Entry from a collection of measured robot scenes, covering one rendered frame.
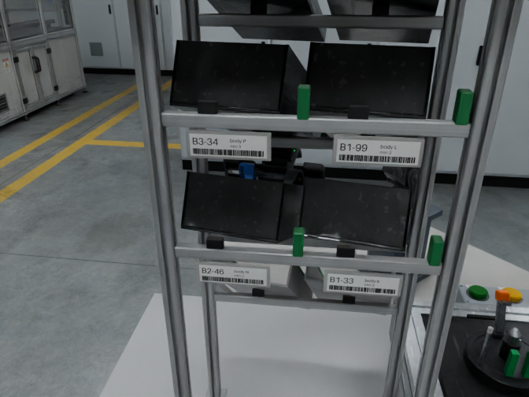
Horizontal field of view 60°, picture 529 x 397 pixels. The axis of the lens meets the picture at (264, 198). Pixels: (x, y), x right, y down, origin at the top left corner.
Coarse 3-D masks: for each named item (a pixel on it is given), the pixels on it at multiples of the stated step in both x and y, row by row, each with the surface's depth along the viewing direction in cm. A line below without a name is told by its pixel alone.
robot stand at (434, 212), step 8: (432, 208) 118; (440, 208) 118; (432, 216) 115; (408, 232) 113; (424, 240) 119; (424, 248) 120; (392, 256) 117; (400, 256) 116; (424, 256) 122; (368, 272) 124; (376, 272) 123; (384, 272) 121
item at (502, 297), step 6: (498, 294) 85; (504, 294) 84; (498, 300) 85; (504, 300) 84; (498, 306) 85; (504, 306) 85; (498, 312) 85; (504, 312) 85; (498, 318) 85; (504, 318) 85; (498, 324) 85; (504, 324) 85; (498, 330) 86; (504, 330) 86
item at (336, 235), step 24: (312, 192) 57; (336, 192) 56; (360, 192) 56; (384, 192) 55; (408, 192) 54; (312, 216) 57; (336, 216) 56; (360, 216) 56; (384, 216) 55; (408, 216) 54; (336, 240) 56; (360, 240) 56; (384, 240) 55
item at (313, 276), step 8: (312, 272) 74; (320, 272) 84; (392, 272) 70; (312, 280) 69; (320, 280) 69; (312, 288) 77; (320, 288) 75; (320, 296) 85; (328, 296) 82; (336, 296) 80; (360, 296) 74; (368, 296) 72; (376, 296) 70; (384, 296) 69
